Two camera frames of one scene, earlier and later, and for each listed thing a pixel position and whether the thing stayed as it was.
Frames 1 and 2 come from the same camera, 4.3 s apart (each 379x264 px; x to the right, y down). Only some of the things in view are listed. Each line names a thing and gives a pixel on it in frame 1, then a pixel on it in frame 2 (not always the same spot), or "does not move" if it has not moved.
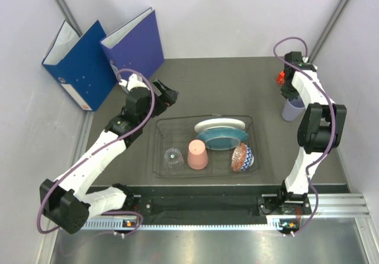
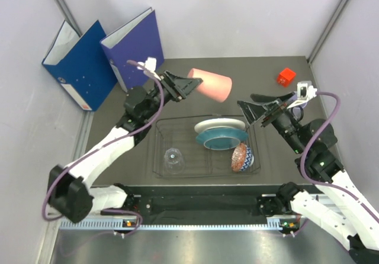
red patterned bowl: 238,157 does not move
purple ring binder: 135,45 does not move
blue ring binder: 82,64 does not move
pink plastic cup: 198,158 to 217,87
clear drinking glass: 174,161 does not move
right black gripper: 287,94 to 253,111
